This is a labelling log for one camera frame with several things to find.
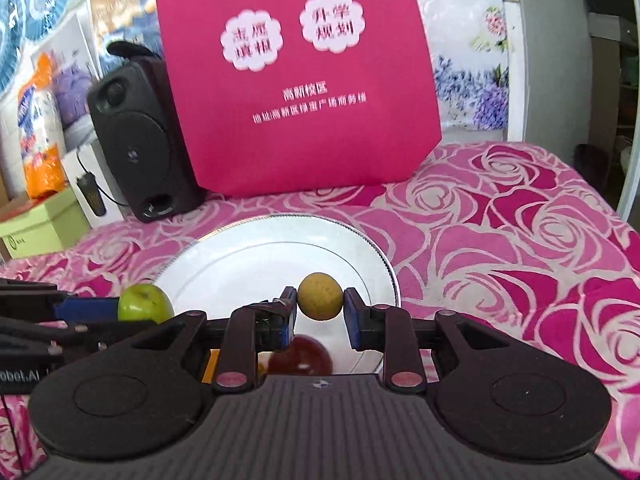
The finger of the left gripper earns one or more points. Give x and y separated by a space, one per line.
86 310

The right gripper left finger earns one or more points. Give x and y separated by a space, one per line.
264 326

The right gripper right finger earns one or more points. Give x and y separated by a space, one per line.
399 337

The dark red plum front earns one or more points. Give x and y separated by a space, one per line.
304 356

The small tan kiwi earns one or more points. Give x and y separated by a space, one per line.
320 297

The large green apple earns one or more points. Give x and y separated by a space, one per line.
144 302

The white oval plate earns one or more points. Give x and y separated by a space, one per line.
255 259

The green cardboard box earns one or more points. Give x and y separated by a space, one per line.
39 227

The white cup box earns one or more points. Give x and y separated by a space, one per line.
93 184

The pink rose tablecloth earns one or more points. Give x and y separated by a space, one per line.
505 232

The black speaker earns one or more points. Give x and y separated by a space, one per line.
135 119

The orange white detergent bag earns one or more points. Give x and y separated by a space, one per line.
41 136

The bedding poster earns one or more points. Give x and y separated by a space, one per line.
73 69

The pink tote bag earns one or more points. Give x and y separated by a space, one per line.
279 96

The blue paper fan left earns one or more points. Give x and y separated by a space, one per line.
12 25

